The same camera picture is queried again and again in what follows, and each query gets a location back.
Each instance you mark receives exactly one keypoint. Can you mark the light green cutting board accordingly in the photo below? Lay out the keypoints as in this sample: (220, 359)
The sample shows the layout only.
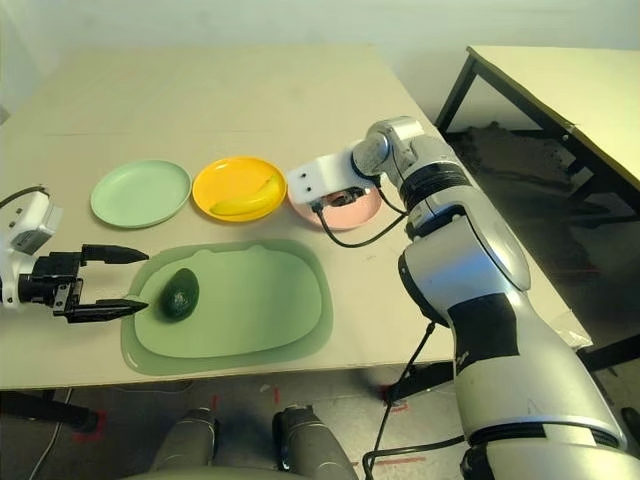
(250, 300)

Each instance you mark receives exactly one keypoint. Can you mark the grey robot leg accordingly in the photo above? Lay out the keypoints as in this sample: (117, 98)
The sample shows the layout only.
(185, 440)
(310, 445)

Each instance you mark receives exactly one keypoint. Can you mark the grey robot right leg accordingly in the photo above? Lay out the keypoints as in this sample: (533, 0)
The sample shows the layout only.
(310, 445)

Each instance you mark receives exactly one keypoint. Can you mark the dark green translucent tray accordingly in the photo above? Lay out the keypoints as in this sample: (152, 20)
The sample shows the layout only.
(127, 345)

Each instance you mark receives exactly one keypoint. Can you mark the yellow-orange plastic plate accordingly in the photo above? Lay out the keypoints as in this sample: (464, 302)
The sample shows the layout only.
(225, 180)

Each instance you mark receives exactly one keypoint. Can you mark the dark green avocado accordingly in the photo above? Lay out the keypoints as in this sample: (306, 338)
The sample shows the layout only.
(179, 295)

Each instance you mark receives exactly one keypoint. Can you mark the clear plastic film scrap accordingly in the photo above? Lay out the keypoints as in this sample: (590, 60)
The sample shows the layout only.
(572, 332)

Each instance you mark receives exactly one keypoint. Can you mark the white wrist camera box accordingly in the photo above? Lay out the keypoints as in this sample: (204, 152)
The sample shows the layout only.
(320, 180)
(30, 220)

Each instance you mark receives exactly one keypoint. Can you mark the beige table with black frame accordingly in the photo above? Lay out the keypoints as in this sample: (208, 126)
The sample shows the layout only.
(550, 85)

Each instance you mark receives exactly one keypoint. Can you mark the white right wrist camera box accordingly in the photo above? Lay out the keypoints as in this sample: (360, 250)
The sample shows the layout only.
(320, 180)

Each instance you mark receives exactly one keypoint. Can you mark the yellow banana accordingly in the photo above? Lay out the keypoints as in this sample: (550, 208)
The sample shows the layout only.
(250, 202)

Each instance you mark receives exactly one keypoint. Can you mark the red floor tape strip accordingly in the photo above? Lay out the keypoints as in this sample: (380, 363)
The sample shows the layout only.
(85, 439)
(400, 459)

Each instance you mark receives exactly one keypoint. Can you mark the pink plate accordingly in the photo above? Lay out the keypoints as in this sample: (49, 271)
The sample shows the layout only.
(350, 217)

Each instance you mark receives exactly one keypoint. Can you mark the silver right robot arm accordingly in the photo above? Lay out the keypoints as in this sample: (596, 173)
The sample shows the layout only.
(475, 250)

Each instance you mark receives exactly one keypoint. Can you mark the mint green plate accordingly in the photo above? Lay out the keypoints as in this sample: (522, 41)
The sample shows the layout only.
(140, 195)

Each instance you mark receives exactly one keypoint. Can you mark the pale green robot torso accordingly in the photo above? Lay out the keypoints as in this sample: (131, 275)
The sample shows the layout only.
(210, 474)

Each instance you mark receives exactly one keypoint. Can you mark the grey robot left leg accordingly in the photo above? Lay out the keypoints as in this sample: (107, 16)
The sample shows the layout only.
(185, 440)

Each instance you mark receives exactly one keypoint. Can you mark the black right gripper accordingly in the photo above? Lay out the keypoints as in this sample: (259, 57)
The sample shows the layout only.
(345, 198)

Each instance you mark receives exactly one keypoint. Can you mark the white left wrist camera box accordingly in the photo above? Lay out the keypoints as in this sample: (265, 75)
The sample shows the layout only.
(30, 220)

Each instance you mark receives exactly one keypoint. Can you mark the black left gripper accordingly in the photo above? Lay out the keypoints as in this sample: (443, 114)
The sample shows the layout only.
(50, 280)

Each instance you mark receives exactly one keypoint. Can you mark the black rounded object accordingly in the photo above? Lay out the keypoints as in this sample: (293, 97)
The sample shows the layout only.
(631, 421)

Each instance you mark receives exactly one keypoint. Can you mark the black table leg bar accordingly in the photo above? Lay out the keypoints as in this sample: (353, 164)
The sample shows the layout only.
(615, 347)
(45, 410)

